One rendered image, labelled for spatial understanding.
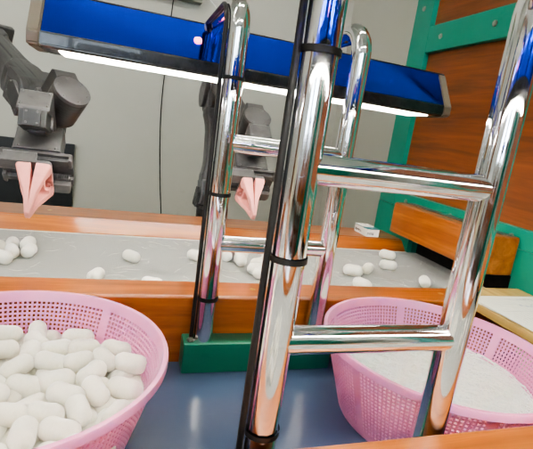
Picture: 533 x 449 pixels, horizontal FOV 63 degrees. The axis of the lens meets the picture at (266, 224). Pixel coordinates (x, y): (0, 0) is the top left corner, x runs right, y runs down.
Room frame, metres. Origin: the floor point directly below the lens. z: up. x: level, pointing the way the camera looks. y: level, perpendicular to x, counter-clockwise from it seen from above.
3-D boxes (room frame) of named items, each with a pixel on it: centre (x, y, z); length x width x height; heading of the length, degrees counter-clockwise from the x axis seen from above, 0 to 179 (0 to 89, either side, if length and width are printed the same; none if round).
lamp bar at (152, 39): (0.69, 0.03, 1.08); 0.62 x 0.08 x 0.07; 109
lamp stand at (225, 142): (0.61, 0.01, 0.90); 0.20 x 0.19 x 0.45; 109
